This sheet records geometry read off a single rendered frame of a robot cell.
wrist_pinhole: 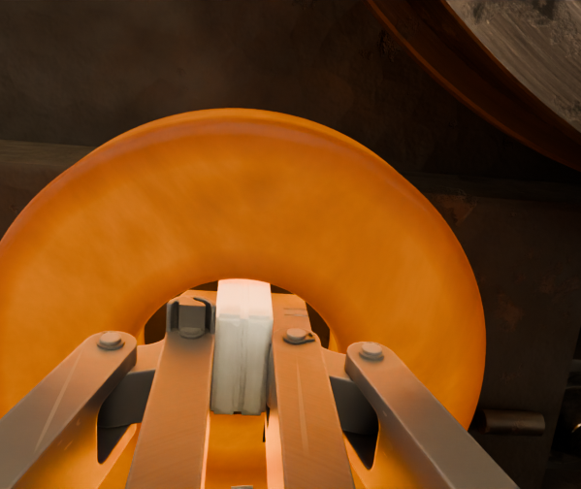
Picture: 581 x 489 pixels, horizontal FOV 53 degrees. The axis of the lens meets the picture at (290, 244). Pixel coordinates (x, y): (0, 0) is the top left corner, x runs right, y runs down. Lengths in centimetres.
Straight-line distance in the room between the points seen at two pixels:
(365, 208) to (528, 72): 6
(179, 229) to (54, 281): 4
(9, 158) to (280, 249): 15
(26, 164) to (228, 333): 15
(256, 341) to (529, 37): 11
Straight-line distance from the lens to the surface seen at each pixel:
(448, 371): 19
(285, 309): 17
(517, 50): 17
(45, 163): 28
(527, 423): 32
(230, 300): 16
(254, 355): 16
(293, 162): 16
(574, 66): 18
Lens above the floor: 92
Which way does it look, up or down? 16 degrees down
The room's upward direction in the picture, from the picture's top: 5 degrees clockwise
